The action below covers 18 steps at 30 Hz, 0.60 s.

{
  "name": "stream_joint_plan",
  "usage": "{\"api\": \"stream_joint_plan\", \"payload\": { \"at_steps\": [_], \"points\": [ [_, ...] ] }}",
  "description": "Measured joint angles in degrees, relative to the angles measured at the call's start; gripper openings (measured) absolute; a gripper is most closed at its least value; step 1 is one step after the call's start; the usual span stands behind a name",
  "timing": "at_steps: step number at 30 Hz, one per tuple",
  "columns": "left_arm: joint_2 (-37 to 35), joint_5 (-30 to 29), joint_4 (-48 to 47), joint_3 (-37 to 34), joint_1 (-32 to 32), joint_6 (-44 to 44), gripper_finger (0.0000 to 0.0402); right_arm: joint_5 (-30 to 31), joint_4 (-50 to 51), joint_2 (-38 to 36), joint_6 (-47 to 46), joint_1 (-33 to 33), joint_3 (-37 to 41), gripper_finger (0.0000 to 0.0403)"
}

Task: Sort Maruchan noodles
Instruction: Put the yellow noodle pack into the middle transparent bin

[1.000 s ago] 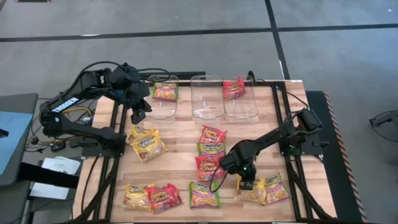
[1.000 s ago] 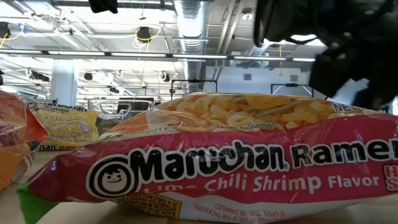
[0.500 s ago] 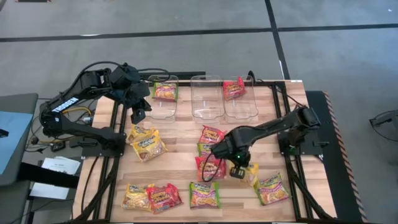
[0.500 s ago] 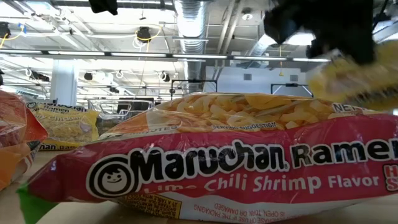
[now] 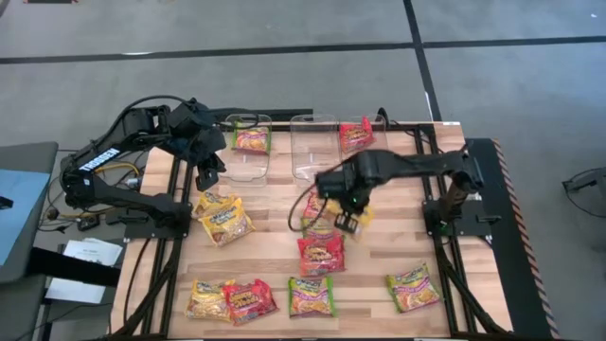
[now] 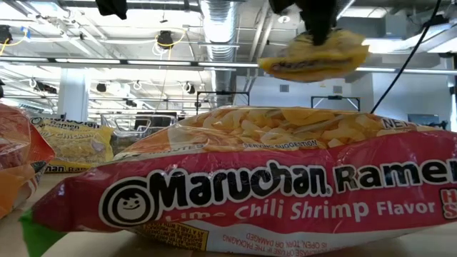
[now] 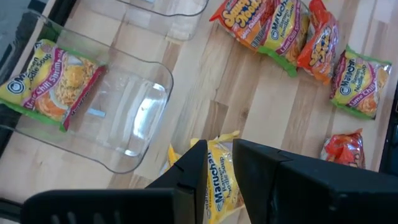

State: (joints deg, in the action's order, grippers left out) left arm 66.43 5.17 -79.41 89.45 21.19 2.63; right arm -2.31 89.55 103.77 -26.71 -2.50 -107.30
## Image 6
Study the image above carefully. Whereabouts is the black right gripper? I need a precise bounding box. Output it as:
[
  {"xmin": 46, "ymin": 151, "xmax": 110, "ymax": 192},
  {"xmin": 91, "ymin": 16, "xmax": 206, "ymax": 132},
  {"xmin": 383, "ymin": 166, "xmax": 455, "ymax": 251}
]
[{"xmin": 267, "ymin": 0, "xmax": 339, "ymax": 46}]

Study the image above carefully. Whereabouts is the yellow Maruchan chicken ramen packet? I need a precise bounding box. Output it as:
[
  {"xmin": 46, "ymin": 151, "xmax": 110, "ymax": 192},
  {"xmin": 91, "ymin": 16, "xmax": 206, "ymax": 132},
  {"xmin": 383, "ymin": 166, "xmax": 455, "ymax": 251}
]
[
  {"xmin": 31, "ymin": 116, "xmax": 116, "ymax": 175},
  {"xmin": 257, "ymin": 29, "xmax": 371, "ymax": 84}
]

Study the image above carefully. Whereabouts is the orange Maruchan saucy noodles packet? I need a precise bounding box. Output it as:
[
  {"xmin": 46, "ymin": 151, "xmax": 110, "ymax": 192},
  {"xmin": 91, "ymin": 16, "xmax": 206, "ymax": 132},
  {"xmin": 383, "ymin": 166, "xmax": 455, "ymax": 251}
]
[{"xmin": 0, "ymin": 103, "xmax": 56, "ymax": 219}]

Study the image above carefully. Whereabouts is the black ceiling fixture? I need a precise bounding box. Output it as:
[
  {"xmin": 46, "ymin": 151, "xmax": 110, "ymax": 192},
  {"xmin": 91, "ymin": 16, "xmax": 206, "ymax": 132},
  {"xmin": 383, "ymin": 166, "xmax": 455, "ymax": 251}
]
[
  {"xmin": 156, "ymin": 30, "xmax": 175, "ymax": 50},
  {"xmin": 0, "ymin": 24, "xmax": 14, "ymax": 44}
]

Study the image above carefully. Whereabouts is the long ceiling light strip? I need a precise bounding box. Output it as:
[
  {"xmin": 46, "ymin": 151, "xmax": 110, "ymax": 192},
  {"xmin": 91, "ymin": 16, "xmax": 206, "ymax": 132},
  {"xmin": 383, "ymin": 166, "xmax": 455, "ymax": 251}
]
[{"xmin": 0, "ymin": 56, "xmax": 457, "ymax": 76}]

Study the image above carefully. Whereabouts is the lime chili shrimp ramen packet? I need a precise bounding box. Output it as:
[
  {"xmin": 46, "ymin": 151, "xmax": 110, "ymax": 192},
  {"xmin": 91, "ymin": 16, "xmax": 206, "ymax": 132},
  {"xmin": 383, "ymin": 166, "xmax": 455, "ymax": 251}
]
[{"xmin": 19, "ymin": 106, "xmax": 457, "ymax": 257}]

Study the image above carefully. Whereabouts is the white building pillar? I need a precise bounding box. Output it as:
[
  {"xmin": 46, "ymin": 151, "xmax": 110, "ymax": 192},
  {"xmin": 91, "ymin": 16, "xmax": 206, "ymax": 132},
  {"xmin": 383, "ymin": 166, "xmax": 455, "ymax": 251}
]
[{"xmin": 58, "ymin": 67, "xmax": 90, "ymax": 122}]

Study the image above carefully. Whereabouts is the black background rig frame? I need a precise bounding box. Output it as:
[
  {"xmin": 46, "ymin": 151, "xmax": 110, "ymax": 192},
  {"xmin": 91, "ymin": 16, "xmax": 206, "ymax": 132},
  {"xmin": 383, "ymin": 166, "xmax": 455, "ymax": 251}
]
[{"xmin": 310, "ymin": 95, "xmax": 361, "ymax": 112}]

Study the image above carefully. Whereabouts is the silver ventilation duct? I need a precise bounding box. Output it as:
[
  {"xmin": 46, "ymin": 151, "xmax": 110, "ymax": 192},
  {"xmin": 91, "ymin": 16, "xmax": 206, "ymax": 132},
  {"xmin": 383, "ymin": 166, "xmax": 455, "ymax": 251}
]
[{"xmin": 199, "ymin": 0, "xmax": 239, "ymax": 108}]

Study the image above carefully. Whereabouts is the black hanging cable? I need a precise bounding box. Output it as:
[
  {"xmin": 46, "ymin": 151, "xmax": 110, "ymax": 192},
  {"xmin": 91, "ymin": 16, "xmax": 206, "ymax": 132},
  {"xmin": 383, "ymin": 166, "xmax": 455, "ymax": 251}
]
[{"xmin": 370, "ymin": 0, "xmax": 443, "ymax": 114}]

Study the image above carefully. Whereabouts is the dark wall monitor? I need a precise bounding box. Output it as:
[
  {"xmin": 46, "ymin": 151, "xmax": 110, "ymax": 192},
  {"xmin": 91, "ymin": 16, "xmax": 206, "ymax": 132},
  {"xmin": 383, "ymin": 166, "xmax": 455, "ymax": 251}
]
[{"xmin": 408, "ymin": 113, "xmax": 441, "ymax": 126}]

